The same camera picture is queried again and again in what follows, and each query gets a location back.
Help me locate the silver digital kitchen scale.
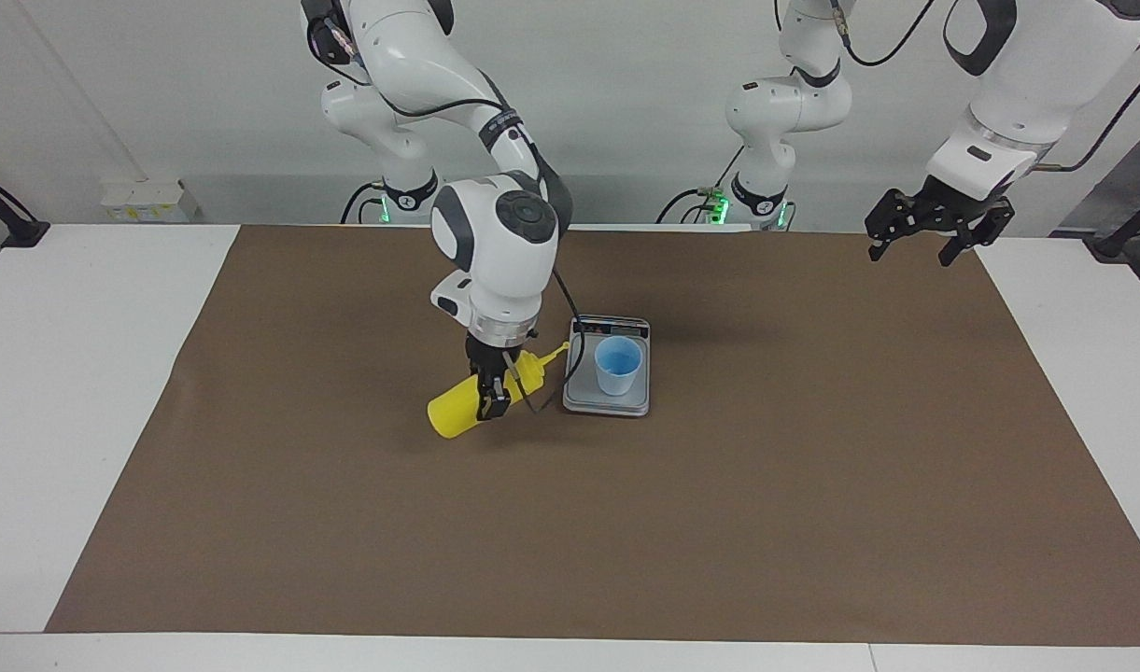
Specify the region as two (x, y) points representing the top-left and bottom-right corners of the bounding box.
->
(562, 315), (652, 418)

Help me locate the black left arm shoulder cable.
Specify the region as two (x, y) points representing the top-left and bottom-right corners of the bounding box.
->
(773, 0), (927, 66)

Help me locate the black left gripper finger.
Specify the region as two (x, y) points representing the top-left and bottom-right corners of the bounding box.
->
(938, 206), (1017, 269)
(864, 188), (931, 263)

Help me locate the yellow squeeze bottle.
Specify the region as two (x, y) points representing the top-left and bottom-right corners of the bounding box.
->
(427, 342), (570, 440)

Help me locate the white power strip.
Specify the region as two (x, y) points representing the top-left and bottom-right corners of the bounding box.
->
(101, 179), (202, 223)

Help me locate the light blue plastic cup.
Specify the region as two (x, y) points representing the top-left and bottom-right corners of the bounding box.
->
(594, 336), (644, 397)

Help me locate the black clamp stand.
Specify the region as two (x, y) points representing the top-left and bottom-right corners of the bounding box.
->
(1092, 187), (1140, 259)
(0, 166), (50, 249)

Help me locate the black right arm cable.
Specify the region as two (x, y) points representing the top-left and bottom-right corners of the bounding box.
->
(322, 19), (586, 414)

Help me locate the black left arm base cable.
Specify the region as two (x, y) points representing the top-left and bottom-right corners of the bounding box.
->
(656, 149), (748, 225)

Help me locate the brown paper mat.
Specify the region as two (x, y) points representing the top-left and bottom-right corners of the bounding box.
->
(45, 224), (1140, 648)

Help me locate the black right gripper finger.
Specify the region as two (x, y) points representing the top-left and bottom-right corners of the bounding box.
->
(478, 372), (514, 422)

